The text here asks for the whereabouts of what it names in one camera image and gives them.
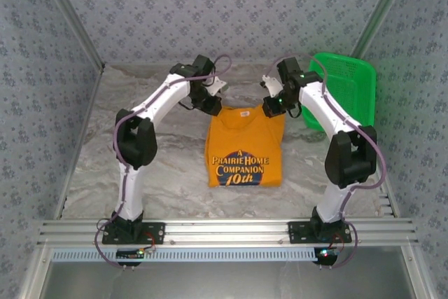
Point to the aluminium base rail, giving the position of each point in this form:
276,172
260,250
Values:
224,230

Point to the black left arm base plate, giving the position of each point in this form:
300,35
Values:
154,234

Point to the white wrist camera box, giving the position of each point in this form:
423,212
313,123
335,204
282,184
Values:
217,85
271,83

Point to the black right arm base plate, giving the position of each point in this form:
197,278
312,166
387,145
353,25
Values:
299,232

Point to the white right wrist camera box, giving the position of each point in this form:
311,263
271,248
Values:
271,83

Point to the orange printed t-shirt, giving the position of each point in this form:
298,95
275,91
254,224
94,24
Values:
245,138

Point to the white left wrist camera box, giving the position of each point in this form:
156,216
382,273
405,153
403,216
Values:
217,85

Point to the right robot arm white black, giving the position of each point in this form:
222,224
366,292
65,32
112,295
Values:
350,155

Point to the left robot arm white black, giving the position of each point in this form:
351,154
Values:
134,145

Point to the aluminium frame post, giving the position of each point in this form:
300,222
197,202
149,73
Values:
70,15
381,12

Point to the green plastic basket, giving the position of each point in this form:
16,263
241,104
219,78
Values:
353,82

